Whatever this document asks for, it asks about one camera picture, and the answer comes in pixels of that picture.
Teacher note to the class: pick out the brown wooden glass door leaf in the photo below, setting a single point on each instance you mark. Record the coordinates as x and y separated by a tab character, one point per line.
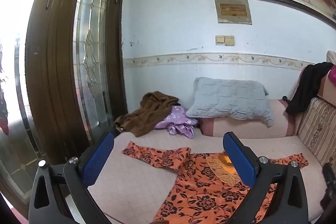
21	82
60	69

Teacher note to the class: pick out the beige wall switch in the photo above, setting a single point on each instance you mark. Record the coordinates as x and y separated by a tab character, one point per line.
230	40
220	40

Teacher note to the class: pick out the orange black floral garment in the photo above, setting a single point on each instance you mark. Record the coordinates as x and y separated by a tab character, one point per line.
199	187

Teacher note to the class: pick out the framed wall plaque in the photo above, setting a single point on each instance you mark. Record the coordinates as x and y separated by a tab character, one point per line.
233	9

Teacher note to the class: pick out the pink backrest cushion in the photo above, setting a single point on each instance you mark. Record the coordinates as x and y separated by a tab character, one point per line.
328	87

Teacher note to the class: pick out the striped floral backrest cushion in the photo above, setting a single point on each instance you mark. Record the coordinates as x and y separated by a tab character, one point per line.
319	127

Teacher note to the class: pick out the brown garment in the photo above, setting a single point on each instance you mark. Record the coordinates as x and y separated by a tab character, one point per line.
147	113

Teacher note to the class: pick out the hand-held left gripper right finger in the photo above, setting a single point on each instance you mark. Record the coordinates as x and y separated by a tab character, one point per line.
239	158

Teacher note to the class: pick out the pink maroon bolster pillow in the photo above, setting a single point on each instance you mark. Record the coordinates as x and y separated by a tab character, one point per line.
236	128

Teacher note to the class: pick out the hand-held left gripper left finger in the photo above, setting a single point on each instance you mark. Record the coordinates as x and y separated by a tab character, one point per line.
98	158

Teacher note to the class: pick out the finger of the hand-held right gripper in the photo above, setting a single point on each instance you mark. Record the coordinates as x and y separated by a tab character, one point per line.
328	187

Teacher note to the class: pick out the grey quilted pillow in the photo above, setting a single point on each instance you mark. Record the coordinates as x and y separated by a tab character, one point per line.
231	100

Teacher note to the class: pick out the purple floral garment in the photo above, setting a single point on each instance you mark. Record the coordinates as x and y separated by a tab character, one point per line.
178	120

